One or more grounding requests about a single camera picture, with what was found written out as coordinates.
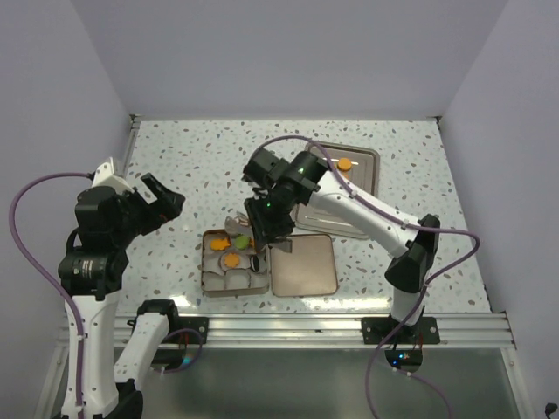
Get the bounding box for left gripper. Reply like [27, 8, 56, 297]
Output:
[112, 172, 184, 245]

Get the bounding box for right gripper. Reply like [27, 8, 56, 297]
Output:
[247, 185, 298, 250]

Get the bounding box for metal tongs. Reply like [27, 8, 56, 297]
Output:
[224, 212, 294, 253]

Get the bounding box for green round cookie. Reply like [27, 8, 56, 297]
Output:
[233, 235, 251, 250]

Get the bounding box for black sandwich cookie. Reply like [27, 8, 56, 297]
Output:
[250, 255, 260, 273]

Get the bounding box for orange swirl cookie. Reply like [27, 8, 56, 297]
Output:
[221, 253, 241, 269]

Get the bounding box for orange animal cookie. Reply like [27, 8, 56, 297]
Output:
[210, 237, 231, 251]

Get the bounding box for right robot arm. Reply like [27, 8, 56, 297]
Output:
[243, 148, 440, 343]

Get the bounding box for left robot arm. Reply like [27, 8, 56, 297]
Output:
[58, 174, 185, 418]

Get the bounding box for gold cookie tin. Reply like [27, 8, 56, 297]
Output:
[200, 230, 271, 298]

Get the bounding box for gold tin lid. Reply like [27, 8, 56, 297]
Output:
[269, 234, 338, 298]

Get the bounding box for orange round cookie top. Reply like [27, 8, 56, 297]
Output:
[337, 157, 353, 172]

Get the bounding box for silver metal tray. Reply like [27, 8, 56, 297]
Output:
[292, 141, 380, 239]

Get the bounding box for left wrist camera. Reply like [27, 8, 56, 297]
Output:
[92, 157, 133, 195]

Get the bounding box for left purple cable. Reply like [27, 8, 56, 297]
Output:
[8, 172, 97, 411]

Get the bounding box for purple cable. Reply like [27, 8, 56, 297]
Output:
[8, 172, 97, 411]
[261, 134, 481, 419]

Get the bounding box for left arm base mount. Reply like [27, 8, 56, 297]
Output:
[171, 316, 210, 348]

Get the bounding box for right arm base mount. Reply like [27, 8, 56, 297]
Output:
[361, 316, 441, 345]

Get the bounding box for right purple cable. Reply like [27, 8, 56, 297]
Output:
[261, 134, 481, 419]

